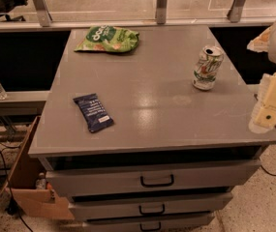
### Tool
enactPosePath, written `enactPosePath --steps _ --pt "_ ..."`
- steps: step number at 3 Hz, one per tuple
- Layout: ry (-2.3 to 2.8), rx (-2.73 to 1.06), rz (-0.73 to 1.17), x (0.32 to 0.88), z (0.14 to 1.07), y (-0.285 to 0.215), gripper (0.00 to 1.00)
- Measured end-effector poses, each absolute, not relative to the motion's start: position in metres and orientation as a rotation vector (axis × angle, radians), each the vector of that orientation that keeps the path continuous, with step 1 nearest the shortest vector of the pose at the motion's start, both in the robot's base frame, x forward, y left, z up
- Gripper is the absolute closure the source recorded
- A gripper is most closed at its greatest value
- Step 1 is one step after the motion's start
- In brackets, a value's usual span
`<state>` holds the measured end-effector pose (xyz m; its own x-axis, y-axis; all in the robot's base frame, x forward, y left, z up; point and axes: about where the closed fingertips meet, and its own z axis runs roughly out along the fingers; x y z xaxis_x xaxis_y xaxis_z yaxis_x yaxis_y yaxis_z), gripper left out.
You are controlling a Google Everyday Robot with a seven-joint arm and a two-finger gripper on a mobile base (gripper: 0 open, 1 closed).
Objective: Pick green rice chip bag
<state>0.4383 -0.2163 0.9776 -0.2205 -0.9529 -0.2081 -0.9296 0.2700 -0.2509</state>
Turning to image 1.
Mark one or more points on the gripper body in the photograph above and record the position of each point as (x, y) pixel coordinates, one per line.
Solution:
(264, 115)

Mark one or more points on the green rice chip bag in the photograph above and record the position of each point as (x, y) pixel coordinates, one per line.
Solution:
(109, 39)

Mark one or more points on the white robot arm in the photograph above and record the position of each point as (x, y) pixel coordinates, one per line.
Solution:
(265, 42)

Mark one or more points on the white green soda can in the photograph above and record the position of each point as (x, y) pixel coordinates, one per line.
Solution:
(205, 71)

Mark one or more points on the middle grey drawer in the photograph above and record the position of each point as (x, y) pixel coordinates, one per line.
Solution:
(150, 206)

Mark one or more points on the grey drawer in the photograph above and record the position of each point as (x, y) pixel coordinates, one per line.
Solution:
(150, 206)
(130, 179)
(148, 224)

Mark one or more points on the grey drawer cabinet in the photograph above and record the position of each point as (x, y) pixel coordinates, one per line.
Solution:
(159, 116)

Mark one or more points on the bottom grey drawer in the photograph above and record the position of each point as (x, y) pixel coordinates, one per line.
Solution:
(148, 224)

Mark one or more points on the top grey drawer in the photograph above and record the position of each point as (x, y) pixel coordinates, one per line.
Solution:
(130, 179)

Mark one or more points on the blue snack bar wrapper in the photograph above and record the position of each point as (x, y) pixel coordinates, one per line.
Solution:
(93, 112)

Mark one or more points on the brown cardboard box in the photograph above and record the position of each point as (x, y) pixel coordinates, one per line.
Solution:
(36, 203)

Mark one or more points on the metal window frame rail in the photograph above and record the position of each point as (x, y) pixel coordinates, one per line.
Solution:
(83, 13)

